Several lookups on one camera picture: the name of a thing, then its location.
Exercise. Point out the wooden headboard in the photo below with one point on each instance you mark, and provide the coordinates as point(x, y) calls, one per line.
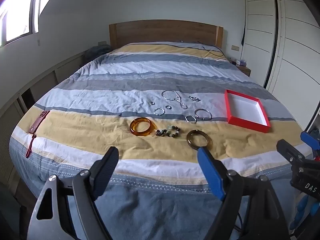
point(162, 32)

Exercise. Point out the amber resin bangle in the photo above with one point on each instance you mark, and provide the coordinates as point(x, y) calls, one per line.
point(132, 130)

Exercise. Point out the large silver bangle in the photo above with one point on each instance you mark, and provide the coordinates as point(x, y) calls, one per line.
point(211, 116)

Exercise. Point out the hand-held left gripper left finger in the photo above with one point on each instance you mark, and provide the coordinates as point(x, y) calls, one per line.
point(107, 165)

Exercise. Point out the low wooden cabinet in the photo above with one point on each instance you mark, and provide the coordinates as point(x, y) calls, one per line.
point(37, 85)

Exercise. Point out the grey knitted cloth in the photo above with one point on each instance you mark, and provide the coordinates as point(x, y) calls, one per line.
point(96, 51)

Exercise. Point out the small silver bangle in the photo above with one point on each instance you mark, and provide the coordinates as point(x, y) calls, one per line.
point(193, 121)

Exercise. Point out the dark brown bangle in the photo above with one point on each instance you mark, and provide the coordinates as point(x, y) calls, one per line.
point(188, 140)

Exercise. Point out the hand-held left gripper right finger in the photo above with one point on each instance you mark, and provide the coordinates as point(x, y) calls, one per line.
point(208, 167)

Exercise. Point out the tissue box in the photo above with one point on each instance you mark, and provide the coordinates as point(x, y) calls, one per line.
point(241, 63)

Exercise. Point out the person's right hand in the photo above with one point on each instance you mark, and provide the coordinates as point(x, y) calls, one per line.
point(301, 205)

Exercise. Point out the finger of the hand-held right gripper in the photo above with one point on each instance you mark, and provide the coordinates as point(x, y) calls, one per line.
point(287, 150)
point(308, 137)

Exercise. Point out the window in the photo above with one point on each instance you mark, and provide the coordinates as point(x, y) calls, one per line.
point(17, 17)

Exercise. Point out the wooden nightstand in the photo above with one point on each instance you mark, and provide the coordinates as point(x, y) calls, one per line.
point(246, 70)

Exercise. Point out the red cardboard box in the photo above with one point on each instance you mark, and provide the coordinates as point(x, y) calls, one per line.
point(246, 110)

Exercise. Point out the white wardrobe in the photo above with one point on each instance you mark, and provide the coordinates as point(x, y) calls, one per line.
point(295, 42)

